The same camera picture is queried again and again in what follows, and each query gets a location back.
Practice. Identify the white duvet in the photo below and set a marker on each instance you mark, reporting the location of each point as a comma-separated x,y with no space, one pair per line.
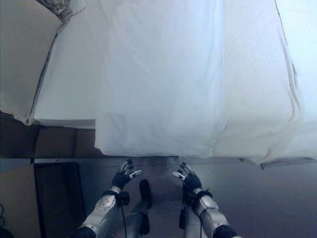
173,79

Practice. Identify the cream pillow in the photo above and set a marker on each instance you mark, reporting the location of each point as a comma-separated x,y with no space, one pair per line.
22,62

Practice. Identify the dark wooden cabinet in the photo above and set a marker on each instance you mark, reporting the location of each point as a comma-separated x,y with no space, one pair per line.
58,198

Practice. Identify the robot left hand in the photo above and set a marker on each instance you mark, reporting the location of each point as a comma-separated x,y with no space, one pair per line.
121,177

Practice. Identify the robot left leg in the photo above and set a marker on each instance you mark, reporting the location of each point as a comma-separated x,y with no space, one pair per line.
144,196

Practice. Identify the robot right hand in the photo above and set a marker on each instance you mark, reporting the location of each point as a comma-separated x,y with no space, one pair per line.
192,181

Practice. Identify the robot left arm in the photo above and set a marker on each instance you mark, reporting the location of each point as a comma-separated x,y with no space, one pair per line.
104,213

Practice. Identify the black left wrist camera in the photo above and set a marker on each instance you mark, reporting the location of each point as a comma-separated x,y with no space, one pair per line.
124,198

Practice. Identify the robot leg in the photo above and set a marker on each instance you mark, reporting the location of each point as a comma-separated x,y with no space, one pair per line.
185,223
144,196

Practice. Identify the patterned knotted cloth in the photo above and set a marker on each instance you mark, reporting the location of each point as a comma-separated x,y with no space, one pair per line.
60,10

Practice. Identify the brown bed frame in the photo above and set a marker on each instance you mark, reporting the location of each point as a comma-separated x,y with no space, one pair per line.
49,141

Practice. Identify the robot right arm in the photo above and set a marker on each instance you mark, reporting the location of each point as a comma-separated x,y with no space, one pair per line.
210,210

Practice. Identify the white fitted bed sheet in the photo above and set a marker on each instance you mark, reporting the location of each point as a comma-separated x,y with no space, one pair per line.
74,74

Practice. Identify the robot right leg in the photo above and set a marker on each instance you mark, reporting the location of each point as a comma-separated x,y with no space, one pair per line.
185,223

